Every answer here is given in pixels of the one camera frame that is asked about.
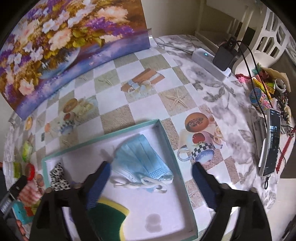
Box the white power strip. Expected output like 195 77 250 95
191 48 231 81

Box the smartphone on stand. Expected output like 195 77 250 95
259 108 281 177

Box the black white spotted cloth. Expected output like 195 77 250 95
50 163 70 191

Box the floral painting canvas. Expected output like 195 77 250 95
1 1 150 120

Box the green tissue pack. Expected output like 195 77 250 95
22 141 33 162

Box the colourful tape roll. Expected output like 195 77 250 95
249 87 271 112

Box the pink striped scrunchie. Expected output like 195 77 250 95
18 180 43 207

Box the black power adapter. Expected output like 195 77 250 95
213 43 237 71

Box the checkered patterned tablecloth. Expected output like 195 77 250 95
2 35 281 232

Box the white lattice chair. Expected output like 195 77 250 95
232 5 291 75

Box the red tape ring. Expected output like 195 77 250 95
24 163 36 181

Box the light blue face mask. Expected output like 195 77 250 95
110 135 174 194

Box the green yellow scrub sponge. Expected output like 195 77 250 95
88 197 130 241

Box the white teal-rimmed box tray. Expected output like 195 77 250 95
42 120 198 240

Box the black cable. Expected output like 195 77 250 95
231 40 276 112

